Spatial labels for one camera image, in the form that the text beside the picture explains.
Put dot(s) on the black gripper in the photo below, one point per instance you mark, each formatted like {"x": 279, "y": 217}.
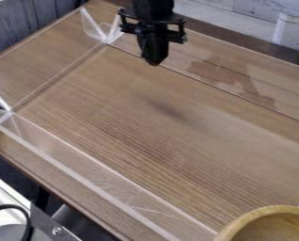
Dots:
{"x": 168, "y": 29}

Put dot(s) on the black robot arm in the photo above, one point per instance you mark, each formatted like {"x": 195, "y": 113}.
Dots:
{"x": 154, "y": 9}

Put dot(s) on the brown wooden bowl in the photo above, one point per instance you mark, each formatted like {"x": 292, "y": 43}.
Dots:
{"x": 271, "y": 223}

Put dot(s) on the white container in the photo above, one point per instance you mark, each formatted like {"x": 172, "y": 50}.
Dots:
{"x": 286, "y": 33}

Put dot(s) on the clear acrylic table barrier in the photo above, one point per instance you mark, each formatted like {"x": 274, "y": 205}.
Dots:
{"x": 160, "y": 151}

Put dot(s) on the grey metal bracket with screw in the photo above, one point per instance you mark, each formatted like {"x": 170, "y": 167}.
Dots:
{"x": 47, "y": 229}

